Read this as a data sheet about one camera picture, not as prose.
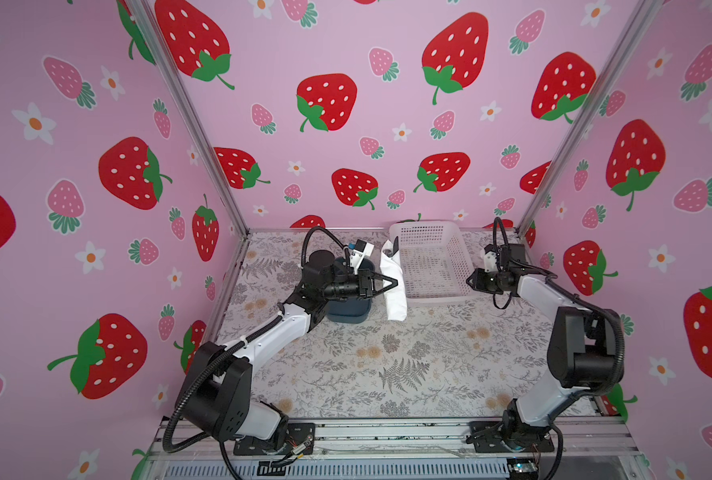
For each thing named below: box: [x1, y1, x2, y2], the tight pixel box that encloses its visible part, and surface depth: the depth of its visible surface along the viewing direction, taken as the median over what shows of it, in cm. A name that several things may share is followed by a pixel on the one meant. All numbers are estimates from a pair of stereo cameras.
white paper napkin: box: [380, 239, 408, 321], surface depth 73 cm
